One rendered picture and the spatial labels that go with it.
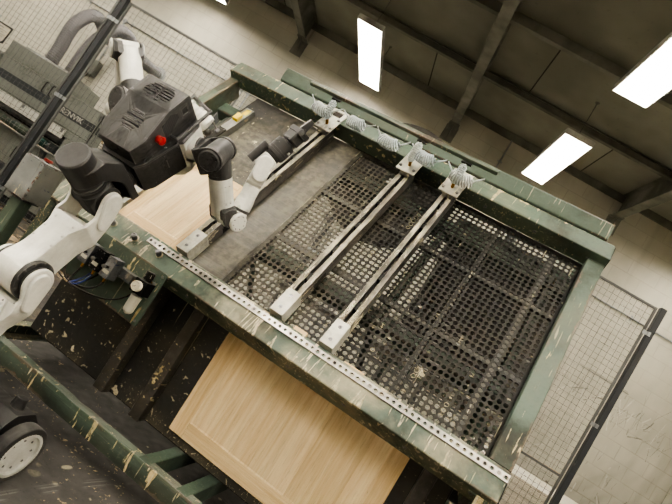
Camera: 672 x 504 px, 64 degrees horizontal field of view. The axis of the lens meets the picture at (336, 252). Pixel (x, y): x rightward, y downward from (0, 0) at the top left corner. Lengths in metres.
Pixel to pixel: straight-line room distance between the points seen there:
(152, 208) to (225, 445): 1.08
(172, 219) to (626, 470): 6.94
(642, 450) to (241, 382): 6.63
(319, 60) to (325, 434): 6.58
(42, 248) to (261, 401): 1.01
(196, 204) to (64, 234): 0.74
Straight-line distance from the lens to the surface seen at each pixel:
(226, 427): 2.36
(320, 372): 1.98
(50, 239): 2.00
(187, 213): 2.50
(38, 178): 2.48
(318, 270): 2.20
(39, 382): 2.56
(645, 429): 8.25
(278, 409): 2.27
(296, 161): 2.66
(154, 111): 1.99
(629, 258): 8.13
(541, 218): 2.65
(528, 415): 2.10
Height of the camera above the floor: 1.09
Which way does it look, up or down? 4 degrees up
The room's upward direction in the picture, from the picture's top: 32 degrees clockwise
